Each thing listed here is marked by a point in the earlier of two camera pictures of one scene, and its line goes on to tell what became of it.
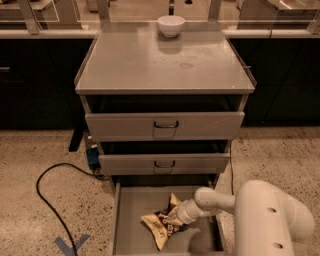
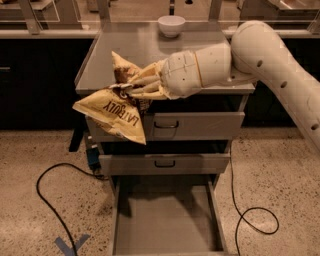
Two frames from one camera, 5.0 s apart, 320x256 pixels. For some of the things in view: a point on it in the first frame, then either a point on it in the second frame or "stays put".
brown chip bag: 160,228 -> 118,108
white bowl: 171,25 stays put
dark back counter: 38,69 stays put
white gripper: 183,214 -> 181,74
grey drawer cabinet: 164,110 stays put
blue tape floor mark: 67,251 stays put
